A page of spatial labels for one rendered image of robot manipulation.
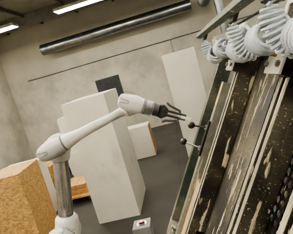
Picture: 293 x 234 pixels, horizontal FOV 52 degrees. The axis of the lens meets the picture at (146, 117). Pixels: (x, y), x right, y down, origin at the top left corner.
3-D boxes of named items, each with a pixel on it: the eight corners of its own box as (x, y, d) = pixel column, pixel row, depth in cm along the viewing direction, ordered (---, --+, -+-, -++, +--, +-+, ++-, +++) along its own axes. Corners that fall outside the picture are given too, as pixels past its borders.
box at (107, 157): (111, 196, 509) (80, 97, 483) (145, 188, 501) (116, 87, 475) (99, 224, 420) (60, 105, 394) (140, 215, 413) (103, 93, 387)
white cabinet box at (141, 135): (134, 155, 726) (125, 126, 715) (156, 149, 718) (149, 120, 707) (131, 160, 681) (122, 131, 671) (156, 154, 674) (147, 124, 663)
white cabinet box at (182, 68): (189, 155, 609) (162, 56, 578) (216, 148, 601) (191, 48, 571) (190, 165, 550) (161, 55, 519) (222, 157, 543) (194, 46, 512)
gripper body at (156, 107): (154, 101, 180) (169, 105, 180) (151, 114, 182) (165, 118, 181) (154, 102, 173) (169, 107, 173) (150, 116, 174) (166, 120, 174)
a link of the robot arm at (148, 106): (142, 112, 182) (151, 115, 182) (141, 114, 173) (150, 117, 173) (145, 98, 181) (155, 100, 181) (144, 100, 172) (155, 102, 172)
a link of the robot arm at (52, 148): (56, 134, 172) (61, 131, 185) (29, 150, 172) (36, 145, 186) (67, 154, 174) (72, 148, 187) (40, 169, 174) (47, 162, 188)
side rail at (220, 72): (187, 219, 202) (171, 215, 202) (236, 59, 182) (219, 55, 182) (187, 224, 196) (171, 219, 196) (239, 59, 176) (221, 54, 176)
